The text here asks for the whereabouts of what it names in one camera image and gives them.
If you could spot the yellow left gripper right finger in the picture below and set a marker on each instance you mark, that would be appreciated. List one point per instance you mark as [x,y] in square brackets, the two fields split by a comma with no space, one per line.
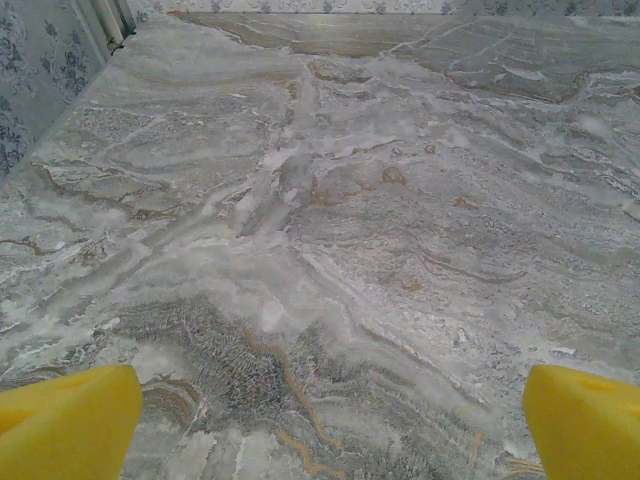
[585,430]

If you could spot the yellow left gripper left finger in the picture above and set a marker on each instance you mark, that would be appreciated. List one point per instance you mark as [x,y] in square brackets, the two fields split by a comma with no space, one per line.
[65,425]

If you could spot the aluminium frame corner post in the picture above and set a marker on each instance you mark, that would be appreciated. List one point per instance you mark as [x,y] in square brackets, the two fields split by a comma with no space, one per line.
[112,22]

